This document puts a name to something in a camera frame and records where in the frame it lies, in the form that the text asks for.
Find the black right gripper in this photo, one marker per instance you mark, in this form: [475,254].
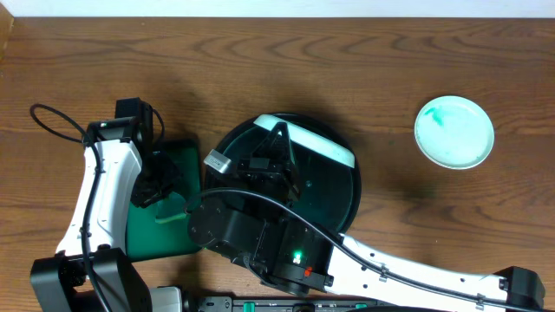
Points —
[266,169]

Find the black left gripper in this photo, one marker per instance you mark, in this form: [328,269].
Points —
[153,183]

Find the mint green plate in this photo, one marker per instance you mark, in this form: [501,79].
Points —
[306,138]
[454,132]

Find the green scrubbing sponge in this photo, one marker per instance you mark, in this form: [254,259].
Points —
[170,208]

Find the black rectangular water tray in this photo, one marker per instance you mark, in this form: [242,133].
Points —
[145,239]

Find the mint green plate top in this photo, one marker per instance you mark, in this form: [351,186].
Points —
[454,132]

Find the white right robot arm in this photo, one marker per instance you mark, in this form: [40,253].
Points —
[290,253]

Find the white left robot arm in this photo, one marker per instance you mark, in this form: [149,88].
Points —
[91,269]

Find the round black serving tray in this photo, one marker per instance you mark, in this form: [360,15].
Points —
[329,191]

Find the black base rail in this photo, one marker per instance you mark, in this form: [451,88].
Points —
[229,304]

